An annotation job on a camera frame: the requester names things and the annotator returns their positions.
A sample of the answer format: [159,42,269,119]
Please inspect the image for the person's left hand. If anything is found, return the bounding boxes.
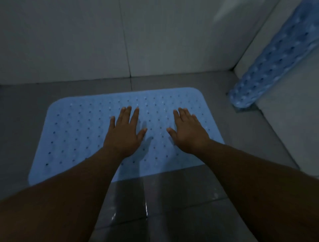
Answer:
[103,106,148,158]

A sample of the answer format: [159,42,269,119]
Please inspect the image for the person's right hand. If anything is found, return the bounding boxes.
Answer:
[166,107,212,155]

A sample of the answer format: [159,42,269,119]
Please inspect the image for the person's right forearm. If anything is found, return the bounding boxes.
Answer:
[194,139,319,242]

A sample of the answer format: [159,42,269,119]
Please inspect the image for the person's left forearm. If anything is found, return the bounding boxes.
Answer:
[0,147,125,242]

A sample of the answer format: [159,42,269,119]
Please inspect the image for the blue bath mat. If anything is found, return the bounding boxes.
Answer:
[28,87,225,186]
[228,0,319,109]

